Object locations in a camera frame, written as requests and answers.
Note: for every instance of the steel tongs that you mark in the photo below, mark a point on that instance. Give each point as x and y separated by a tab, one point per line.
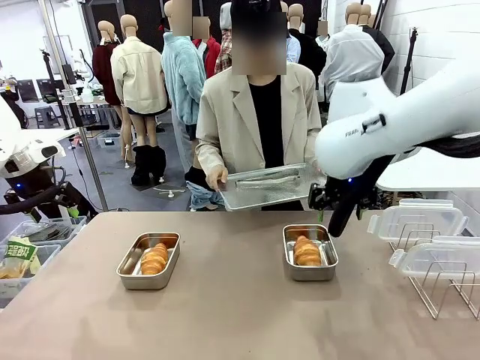
262	180

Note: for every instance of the mannequin in red dress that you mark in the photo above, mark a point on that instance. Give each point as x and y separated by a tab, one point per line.
107	75

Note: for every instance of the clear storage bin with clutter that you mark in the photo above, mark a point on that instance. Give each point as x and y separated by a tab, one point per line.
56	228

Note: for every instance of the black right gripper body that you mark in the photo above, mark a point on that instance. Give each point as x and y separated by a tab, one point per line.
318	195

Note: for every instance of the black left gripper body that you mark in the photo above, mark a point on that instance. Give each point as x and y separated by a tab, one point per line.
67	195

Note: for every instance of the green snack bag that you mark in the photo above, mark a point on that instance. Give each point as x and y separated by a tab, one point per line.
20	255

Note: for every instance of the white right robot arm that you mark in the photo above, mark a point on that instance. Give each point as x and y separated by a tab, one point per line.
375	142

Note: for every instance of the black fur boot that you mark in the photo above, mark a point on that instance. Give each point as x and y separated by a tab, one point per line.
141	167
159	161

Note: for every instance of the mannequin in black coat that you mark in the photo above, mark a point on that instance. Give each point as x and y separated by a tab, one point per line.
309	48

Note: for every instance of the black tripod stand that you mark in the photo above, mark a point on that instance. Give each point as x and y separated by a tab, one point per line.
410	56

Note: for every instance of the blue denim jeans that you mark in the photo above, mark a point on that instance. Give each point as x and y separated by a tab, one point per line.
202	198

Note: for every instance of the person in beige blazer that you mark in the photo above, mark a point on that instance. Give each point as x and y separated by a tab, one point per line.
225	112

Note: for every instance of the mannequin in cream jacket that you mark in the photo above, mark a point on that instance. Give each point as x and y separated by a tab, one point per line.
137	75

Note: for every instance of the mannequin in blue fleece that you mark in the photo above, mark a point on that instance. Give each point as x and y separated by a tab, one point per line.
183	82

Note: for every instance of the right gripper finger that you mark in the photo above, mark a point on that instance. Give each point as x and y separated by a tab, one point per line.
320	216
359	213

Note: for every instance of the person's right hand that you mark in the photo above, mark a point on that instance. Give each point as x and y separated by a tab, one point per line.
216	178

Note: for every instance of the rectangular steel container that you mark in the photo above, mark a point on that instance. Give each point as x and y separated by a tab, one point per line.
129	273
330	262

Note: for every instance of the perforated steel baking tray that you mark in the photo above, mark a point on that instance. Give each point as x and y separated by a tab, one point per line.
262	197

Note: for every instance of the mannequin in black jacket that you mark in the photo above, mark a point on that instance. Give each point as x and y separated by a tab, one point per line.
384	48

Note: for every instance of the clear plastic container lid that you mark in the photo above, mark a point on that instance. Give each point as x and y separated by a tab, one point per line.
435	255
420	217

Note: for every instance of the person's right forearm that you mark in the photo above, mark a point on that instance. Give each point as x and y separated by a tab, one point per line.
206	157

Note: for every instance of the mannequin in red jacket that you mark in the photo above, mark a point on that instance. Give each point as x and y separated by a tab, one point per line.
212	52

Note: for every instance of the mannequin in white shirt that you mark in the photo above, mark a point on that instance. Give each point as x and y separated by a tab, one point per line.
352	56

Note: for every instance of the metal mannequin stand base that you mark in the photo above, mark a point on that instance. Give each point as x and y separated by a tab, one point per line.
170	192

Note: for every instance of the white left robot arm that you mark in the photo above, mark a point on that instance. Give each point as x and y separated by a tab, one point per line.
22	150

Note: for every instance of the grey plastic stool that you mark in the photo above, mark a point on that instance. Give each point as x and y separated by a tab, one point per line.
47	116

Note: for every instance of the clear floor bin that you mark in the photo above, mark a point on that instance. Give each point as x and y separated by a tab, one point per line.
108	139

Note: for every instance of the grey metal pole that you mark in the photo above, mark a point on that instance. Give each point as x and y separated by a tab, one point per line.
93	168

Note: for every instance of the mannequin in plaid hooded shirt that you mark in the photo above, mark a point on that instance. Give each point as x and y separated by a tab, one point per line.
224	52

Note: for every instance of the golden croissant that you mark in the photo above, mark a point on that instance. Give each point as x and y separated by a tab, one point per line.
154	258
306	251

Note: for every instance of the clear storage bin with snacks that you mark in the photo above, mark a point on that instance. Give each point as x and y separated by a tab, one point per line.
45	258

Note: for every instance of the person's left forearm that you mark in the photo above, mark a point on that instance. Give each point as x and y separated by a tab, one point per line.
313	150

